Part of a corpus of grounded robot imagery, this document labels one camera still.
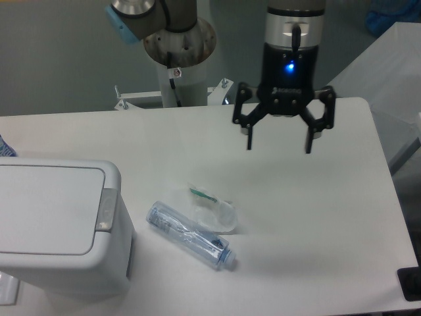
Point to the clear plastic bottle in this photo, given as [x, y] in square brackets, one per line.
[197, 240]

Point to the white covered box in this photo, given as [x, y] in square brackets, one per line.
[387, 76]

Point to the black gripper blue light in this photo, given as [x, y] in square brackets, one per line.
[285, 89]

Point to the blue bag in background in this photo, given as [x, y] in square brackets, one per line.
[382, 15]

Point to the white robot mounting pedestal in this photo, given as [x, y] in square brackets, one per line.
[181, 58]

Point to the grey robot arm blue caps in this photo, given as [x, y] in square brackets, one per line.
[293, 24]

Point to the white bracket with bolts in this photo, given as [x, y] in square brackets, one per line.
[216, 95]

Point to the blue patterned packet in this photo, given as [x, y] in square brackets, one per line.
[6, 150]

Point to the white push-lid trash can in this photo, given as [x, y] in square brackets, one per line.
[64, 226]

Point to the black device at table edge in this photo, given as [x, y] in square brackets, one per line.
[409, 279]

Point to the clear plastic wrapper green strip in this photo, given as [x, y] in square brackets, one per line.
[211, 212]

